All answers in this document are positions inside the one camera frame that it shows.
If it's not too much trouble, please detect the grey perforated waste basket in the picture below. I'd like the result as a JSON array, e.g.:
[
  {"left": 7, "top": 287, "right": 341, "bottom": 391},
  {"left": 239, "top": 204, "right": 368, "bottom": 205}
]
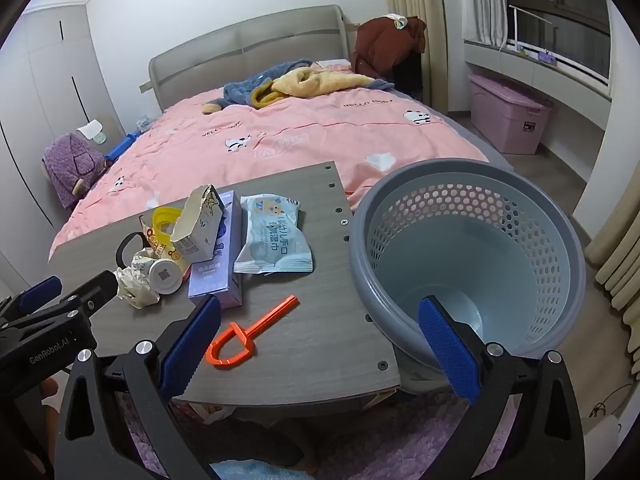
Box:
[{"left": 348, "top": 159, "right": 587, "bottom": 396}]

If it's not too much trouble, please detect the white sheer curtain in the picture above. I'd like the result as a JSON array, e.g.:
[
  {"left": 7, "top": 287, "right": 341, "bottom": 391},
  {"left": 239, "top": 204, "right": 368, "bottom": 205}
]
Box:
[{"left": 462, "top": 0, "right": 508, "bottom": 48}]

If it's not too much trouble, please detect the purple cardboard box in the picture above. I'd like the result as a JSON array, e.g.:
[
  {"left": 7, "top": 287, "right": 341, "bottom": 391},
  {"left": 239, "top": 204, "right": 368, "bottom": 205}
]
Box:
[{"left": 188, "top": 190, "right": 244, "bottom": 310}]

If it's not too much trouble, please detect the brown coat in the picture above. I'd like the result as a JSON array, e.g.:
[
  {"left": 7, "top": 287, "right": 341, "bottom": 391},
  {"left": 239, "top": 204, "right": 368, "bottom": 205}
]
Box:
[{"left": 349, "top": 16, "right": 427, "bottom": 78}]

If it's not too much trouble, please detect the purple fleece jacket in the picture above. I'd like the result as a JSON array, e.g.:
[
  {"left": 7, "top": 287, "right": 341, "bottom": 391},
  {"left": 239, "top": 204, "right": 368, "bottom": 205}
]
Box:
[{"left": 42, "top": 132, "right": 108, "bottom": 209}]

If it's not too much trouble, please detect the dark window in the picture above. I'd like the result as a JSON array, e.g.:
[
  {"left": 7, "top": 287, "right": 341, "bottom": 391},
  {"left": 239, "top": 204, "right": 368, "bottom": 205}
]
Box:
[{"left": 502, "top": 0, "right": 613, "bottom": 81}]

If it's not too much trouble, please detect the yellow fleece blanket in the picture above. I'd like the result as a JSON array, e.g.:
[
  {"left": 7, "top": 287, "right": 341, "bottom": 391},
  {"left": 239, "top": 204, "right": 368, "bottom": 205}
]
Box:
[{"left": 250, "top": 67, "right": 376, "bottom": 109}]

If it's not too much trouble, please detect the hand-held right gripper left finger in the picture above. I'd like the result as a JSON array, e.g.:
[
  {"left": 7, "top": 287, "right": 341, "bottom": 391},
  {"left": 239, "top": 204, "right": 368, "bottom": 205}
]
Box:
[{"left": 54, "top": 294, "right": 223, "bottom": 480}]

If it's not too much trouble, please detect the white wardrobe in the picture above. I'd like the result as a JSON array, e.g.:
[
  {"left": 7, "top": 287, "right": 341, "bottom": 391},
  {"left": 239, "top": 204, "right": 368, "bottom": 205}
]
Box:
[{"left": 0, "top": 10, "right": 126, "bottom": 261}]

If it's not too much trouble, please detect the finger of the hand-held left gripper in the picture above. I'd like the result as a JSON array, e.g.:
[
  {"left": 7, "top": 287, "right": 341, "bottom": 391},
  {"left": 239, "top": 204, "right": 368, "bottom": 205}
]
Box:
[
  {"left": 0, "top": 275, "right": 63, "bottom": 326},
  {"left": 27, "top": 270, "right": 119, "bottom": 322}
]

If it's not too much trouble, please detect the white desk lamp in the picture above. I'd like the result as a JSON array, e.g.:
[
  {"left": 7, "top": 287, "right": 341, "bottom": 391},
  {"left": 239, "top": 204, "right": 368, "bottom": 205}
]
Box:
[{"left": 507, "top": 5, "right": 553, "bottom": 53}]

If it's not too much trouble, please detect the yellow lid snack container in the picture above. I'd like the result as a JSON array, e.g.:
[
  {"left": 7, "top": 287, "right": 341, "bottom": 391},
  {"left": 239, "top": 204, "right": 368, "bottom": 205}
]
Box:
[{"left": 139, "top": 206, "right": 193, "bottom": 268}]

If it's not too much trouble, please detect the white striped cloth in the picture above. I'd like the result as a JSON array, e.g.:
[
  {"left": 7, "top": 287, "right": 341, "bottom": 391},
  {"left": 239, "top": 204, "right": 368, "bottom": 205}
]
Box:
[{"left": 76, "top": 120, "right": 108, "bottom": 145}]

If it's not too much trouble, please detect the orange plastic ring tool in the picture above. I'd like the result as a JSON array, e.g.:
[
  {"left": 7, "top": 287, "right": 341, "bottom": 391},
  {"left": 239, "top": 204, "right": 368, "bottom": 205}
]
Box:
[{"left": 205, "top": 296, "right": 300, "bottom": 368}]

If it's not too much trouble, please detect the white round disc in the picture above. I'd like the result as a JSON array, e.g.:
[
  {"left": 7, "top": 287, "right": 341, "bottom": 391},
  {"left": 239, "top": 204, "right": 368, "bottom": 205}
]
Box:
[{"left": 149, "top": 257, "right": 183, "bottom": 295}]

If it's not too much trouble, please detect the grey padded headboard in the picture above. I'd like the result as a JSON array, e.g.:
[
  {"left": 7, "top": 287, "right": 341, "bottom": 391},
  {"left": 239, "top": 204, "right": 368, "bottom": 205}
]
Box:
[{"left": 140, "top": 4, "right": 351, "bottom": 111}]

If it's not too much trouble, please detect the black chair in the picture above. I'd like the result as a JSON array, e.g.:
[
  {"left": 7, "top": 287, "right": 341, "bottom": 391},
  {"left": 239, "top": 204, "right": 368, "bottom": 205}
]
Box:
[{"left": 392, "top": 52, "right": 424, "bottom": 98}]

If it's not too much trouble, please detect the light blue wet wipe packet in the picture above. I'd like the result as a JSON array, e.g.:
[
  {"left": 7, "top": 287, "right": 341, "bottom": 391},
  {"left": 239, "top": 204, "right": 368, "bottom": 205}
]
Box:
[{"left": 233, "top": 194, "right": 314, "bottom": 275}]

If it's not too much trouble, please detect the pink storage box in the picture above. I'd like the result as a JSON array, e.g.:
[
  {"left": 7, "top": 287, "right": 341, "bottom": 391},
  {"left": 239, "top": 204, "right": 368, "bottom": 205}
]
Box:
[{"left": 467, "top": 72, "right": 553, "bottom": 155}]

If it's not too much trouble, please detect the white paper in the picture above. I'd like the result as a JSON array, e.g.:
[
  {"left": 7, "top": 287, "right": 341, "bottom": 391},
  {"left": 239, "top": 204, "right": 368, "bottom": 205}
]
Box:
[{"left": 114, "top": 252, "right": 162, "bottom": 309}]

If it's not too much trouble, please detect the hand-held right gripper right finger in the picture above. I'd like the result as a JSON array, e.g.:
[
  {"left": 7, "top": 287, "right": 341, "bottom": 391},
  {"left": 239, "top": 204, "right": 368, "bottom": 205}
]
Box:
[{"left": 418, "top": 295, "right": 586, "bottom": 480}]

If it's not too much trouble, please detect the light blue cloth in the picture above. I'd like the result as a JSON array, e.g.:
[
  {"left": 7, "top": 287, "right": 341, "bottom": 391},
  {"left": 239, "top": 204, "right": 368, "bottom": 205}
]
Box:
[{"left": 212, "top": 460, "right": 301, "bottom": 480}]

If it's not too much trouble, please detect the grey bay window sill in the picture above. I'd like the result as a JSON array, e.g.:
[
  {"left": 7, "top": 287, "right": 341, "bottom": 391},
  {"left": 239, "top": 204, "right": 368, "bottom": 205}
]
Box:
[{"left": 462, "top": 40, "right": 613, "bottom": 106}]

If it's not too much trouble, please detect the blue and yellow blanket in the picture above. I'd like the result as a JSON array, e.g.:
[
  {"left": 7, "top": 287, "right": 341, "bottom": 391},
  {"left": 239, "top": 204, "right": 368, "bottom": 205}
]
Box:
[{"left": 202, "top": 58, "right": 396, "bottom": 113}]

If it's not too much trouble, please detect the black plastic ring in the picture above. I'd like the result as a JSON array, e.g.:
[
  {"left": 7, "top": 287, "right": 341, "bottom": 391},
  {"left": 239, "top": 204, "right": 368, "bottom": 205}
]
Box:
[{"left": 116, "top": 231, "right": 151, "bottom": 267}]

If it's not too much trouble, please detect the bed with pink cover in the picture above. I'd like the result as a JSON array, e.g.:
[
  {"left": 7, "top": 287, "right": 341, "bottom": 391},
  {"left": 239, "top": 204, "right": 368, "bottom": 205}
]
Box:
[{"left": 48, "top": 62, "right": 491, "bottom": 261}]

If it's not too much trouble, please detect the torn white carton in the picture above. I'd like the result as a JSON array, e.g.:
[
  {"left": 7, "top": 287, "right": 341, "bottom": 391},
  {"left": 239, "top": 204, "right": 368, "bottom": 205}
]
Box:
[{"left": 170, "top": 184, "right": 224, "bottom": 264}]

